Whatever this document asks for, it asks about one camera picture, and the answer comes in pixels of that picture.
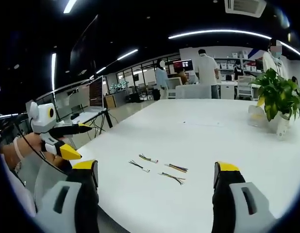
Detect white chair back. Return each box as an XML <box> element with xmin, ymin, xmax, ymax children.
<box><xmin>175</xmin><ymin>84</ymin><xmax>213</xmax><ymax>100</ymax></box>

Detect pink wristband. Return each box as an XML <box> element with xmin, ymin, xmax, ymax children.
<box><xmin>13</xmin><ymin>136</ymin><xmax>26</xmax><ymax>161</ymax></box>

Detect green potted plant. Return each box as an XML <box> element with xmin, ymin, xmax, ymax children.
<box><xmin>249</xmin><ymin>67</ymin><xmax>300</xmax><ymax>122</ymax></box>

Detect JST connector black wires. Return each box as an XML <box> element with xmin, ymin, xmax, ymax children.
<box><xmin>128</xmin><ymin>159</ymin><xmax>151</xmax><ymax>173</ymax></box>

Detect white storage shelves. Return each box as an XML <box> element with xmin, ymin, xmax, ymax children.
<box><xmin>214</xmin><ymin>50</ymin><xmax>265</xmax><ymax>82</ymax></box>

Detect person's white clothing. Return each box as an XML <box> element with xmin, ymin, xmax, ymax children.
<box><xmin>0</xmin><ymin>154</ymin><xmax>38</xmax><ymax>218</ymax></box>

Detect white plant pot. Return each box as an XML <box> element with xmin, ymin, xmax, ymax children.
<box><xmin>275</xmin><ymin>113</ymin><xmax>291</xmax><ymax>141</ymax></box>

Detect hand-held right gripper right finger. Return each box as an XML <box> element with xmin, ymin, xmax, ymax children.
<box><xmin>211</xmin><ymin>161</ymin><xmax>282</xmax><ymax>233</ymax></box>

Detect ceiling air conditioner vent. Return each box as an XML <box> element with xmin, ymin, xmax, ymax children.
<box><xmin>223</xmin><ymin>0</ymin><xmax>267</xmax><ymax>18</ymax></box>

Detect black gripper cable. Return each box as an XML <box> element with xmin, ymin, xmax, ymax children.
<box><xmin>13</xmin><ymin>122</ymin><xmax>67</xmax><ymax>174</ymax></box>

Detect person's left hand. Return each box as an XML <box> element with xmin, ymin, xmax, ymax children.
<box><xmin>20</xmin><ymin>133</ymin><xmax>72</xmax><ymax>168</ymax></box>

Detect yellow and white object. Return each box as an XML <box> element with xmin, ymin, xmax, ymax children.
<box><xmin>248</xmin><ymin>96</ymin><xmax>267</xmax><ymax>127</ymax></box>

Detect white side desk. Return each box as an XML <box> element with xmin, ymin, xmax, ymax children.
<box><xmin>69</xmin><ymin>106</ymin><xmax>114</xmax><ymax>142</ymax></box>

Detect JST connector multicoloured wires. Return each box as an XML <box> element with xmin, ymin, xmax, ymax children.
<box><xmin>164</xmin><ymin>163</ymin><xmax>189</xmax><ymax>174</ymax></box>

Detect JST connector splayed dark wires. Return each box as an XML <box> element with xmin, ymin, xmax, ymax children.
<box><xmin>158</xmin><ymin>172</ymin><xmax>186</xmax><ymax>186</ymax></box>

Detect white mesh office chair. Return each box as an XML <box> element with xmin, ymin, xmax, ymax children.
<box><xmin>236</xmin><ymin>75</ymin><xmax>254</xmax><ymax>99</ymax></box>

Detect computer monitor on desk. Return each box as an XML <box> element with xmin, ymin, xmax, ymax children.
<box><xmin>88</xmin><ymin>75</ymin><xmax>105</xmax><ymax>109</ymax></box>

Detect monitor with red screen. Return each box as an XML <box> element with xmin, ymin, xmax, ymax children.
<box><xmin>172</xmin><ymin>59</ymin><xmax>193</xmax><ymax>74</ymax></box>

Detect JST connector green yellow wires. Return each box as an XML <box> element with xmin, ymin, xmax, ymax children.
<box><xmin>138</xmin><ymin>153</ymin><xmax>159</xmax><ymax>164</ymax></box>

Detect thin clear strip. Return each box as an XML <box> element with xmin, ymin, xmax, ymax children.
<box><xmin>181</xmin><ymin>119</ymin><xmax>225</xmax><ymax>128</ymax></box>

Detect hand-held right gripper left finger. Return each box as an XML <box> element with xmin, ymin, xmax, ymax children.
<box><xmin>34</xmin><ymin>159</ymin><xmax>100</xmax><ymax>233</ymax></box>

